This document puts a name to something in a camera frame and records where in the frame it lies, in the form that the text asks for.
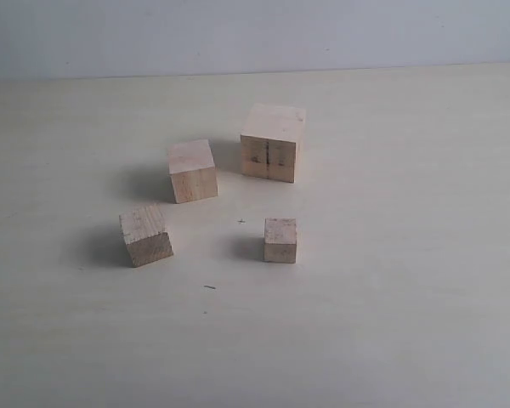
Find smallest wooden cube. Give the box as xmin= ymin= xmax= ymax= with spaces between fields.
xmin=263 ymin=218 xmax=298 ymax=264

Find second largest wooden cube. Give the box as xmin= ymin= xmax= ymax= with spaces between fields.
xmin=168 ymin=139 xmax=218 ymax=204

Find third largest wooden cube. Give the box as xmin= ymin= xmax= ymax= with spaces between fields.
xmin=119 ymin=204 xmax=173 ymax=267

